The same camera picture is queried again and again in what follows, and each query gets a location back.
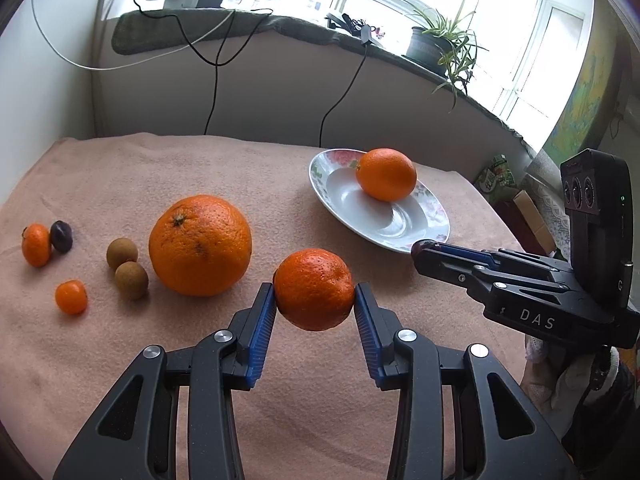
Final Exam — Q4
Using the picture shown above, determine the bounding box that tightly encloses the large orange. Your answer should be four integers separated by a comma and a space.
148, 195, 252, 297

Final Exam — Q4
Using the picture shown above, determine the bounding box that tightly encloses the cardboard box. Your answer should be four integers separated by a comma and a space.
512, 190, 557, 257

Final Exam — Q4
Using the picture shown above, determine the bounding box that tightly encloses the smooth round orange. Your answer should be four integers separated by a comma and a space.
355, 148, 417, 203

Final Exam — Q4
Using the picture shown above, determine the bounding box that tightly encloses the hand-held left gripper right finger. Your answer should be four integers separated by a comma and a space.
352, 282, 581, 480

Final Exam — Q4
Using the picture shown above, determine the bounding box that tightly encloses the potted spider plant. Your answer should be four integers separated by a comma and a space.
385, 0, 488, 111

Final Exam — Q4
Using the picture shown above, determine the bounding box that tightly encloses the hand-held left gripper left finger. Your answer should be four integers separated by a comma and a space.
52, 282, 278, 480

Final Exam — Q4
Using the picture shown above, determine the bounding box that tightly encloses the black clip gadget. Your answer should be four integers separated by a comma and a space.
325, 11, 362, 32

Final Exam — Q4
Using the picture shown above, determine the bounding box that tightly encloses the grey windowsill cloth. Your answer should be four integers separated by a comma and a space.
111, 7, 528, 153

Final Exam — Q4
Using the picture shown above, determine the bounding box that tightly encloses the black cable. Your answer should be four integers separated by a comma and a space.
132, 0, 275, 136
318, 40, 372, 149

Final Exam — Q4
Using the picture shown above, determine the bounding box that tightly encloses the grey lace cloth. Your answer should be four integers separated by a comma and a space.
522, 150, 573, 261

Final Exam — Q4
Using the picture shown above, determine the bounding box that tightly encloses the green snack bag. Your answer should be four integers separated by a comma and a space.
475, 155, 518, 196

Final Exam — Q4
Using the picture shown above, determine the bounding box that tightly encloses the white floral plate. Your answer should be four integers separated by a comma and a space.
308, 148, 451, 254

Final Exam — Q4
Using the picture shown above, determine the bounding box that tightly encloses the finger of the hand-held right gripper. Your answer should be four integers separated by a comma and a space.
414, 245, 581, 312
439, 243, 569, 282

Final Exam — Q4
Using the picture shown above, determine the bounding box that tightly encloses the brown longan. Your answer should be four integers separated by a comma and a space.
106, 238, 139, 271
114, 261, 149, 301

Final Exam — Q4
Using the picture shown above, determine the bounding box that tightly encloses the person's right forearm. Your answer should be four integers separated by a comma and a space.
560, 360, 640, 473

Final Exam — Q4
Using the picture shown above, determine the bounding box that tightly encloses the wall poster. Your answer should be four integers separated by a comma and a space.
542, 35, 621, 161

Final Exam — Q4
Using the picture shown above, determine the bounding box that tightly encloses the tiny orange kumquat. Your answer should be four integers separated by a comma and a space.
55, 280, 89, 316

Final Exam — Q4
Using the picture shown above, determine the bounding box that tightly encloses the person's right hand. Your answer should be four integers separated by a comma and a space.
522, 335, 621, 411

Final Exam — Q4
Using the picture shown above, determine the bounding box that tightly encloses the pink blanket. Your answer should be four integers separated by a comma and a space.
0, 132, 566, 480

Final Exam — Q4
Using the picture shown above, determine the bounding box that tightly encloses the white cable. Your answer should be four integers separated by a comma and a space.
30, 0, 237, 72

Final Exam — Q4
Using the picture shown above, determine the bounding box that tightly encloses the medium orange mandarin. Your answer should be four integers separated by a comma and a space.
273, 248, 356, 332

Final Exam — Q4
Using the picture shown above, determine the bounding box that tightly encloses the small tangerine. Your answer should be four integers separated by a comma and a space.
21, 223, 53, 268

